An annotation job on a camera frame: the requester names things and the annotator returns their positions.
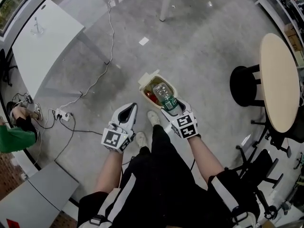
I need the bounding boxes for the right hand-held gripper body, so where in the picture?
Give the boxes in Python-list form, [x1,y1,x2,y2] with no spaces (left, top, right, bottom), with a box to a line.
[170,110,201,140]

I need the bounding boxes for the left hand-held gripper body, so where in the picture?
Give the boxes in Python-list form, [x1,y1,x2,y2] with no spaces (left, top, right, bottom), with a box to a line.
[101,122,136,154]

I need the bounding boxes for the clear plastic bottle green label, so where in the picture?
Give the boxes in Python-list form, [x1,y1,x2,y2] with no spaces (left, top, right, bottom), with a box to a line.
[151,81,179,116]

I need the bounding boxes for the beige waste bin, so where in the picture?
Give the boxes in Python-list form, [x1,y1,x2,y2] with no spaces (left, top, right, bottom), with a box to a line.
[137,68,179,111]

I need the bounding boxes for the person's left forearm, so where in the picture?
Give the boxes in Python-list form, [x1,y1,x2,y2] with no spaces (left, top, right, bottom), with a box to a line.
[94,148,124,195]

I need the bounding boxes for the person's right forearm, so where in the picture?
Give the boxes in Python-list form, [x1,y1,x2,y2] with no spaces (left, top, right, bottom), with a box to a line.
[188,135,226,184]

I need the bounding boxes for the person's white right shoe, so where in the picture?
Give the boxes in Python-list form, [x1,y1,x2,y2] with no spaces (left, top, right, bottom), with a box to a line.
[146,110,162,127]

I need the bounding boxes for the person's white shoe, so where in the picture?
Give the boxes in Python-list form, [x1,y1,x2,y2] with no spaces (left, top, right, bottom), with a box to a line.
[146,110,162,127]
[134,131,148,149]

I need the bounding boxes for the person's white left shoe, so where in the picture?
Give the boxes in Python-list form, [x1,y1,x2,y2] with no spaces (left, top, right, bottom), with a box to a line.
[134,131,148,149]

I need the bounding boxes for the red crumpled wrapper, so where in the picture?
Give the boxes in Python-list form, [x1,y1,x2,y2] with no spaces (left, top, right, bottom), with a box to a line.
[145,91,162,104]

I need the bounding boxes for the person's black trousers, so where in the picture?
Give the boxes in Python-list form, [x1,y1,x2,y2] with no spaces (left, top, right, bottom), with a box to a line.
[118,124,199,199]

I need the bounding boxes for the white power strip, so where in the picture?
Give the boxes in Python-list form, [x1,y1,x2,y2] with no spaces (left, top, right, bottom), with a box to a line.
[55,107,73,123]

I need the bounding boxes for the person's black striped jacket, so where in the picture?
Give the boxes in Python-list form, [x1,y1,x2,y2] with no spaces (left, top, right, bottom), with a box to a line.
[77,167,261,228]

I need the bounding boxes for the grey cabinet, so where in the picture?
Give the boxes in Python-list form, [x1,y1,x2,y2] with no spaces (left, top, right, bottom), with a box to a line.
[0,161,80,228]

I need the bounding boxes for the round beige table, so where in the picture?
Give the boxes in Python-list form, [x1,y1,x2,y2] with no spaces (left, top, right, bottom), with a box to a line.
[229,33,301,134]

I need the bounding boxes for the white desk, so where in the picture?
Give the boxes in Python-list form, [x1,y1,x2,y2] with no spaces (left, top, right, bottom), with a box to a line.
[11,0,113,100]

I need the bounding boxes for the black mesh office chair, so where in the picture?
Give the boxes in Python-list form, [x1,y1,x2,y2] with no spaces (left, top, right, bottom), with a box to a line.
[250,108,304,159]

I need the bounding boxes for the clear desk stand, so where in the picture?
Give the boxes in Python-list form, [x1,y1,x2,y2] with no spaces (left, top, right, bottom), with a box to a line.
[30,16,45,37]

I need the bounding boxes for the cardboard boxes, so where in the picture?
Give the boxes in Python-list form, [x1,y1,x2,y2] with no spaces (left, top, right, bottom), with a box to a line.
[283,22,304,54]

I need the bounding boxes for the red triangular tag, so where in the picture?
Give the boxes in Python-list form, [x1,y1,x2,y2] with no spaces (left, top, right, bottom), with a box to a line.
[6,218,21,228]

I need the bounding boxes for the dark-framed window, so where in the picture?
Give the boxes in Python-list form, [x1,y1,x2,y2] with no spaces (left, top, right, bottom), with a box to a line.
[0,0,42,37]

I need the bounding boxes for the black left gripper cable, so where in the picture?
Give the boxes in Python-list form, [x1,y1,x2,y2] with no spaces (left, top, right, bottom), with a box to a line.
[120,155,134,176]

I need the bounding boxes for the black floor cables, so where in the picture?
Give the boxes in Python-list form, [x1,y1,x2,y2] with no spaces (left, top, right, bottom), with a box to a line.
[35,108,105,166]

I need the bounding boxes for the white floor cable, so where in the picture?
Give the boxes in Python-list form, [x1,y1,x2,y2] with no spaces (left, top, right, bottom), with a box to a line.
[57,0,115,112]

